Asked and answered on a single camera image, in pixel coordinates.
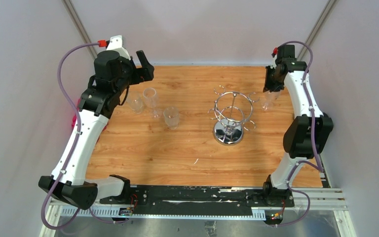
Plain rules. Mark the aluminium frame rail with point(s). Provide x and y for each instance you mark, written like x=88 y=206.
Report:
x=320 y=199

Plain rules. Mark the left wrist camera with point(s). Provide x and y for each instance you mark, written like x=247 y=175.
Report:
x=115 y=43

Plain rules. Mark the chrome wine glass rack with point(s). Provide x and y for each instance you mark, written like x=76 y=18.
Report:
x=232 y=113

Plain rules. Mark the clear wine glass back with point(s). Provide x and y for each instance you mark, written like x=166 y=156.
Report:
x=269 y=100

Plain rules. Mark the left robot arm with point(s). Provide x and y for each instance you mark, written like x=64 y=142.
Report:
x=114 y=74

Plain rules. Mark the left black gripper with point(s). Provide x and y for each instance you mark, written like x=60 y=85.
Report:
x=139 y=75

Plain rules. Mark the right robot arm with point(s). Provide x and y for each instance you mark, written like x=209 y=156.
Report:
x=308 y=133

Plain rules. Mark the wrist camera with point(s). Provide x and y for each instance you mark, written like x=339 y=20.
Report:
x=115 y=43
x=274 y=57

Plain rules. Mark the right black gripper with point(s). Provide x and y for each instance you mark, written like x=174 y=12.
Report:
x=269 y=86

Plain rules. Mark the patterned clear wine glass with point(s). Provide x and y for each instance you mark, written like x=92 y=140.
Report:
x=135 y=102

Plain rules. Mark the pink cloth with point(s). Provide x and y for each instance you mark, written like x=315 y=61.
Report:
x=74 y=118

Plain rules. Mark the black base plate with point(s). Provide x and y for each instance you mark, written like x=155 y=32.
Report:
x=200 y=201

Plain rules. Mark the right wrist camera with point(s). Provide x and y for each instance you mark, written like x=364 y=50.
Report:
x=274 y=57

